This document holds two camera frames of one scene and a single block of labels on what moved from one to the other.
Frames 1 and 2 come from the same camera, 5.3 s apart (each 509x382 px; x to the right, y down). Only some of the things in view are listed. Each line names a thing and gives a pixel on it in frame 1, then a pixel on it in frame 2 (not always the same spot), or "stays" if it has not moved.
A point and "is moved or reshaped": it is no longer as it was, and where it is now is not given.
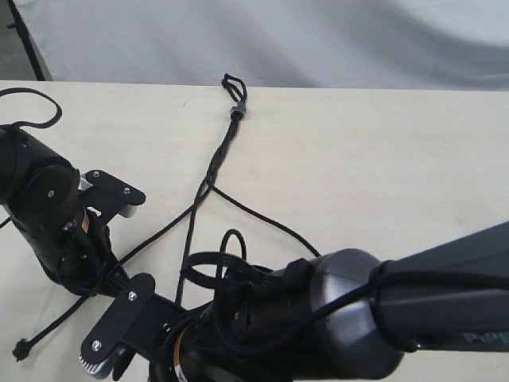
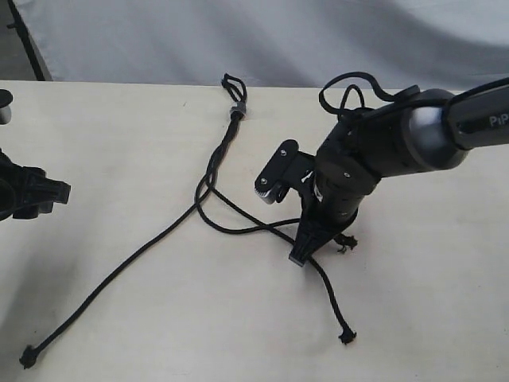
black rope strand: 237,94 is moved or reshaped
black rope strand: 236,92 is moved or reshaped
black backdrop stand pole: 26,40 stays
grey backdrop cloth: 304,44 stays
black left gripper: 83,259 -> 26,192
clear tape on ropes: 240,107 stays
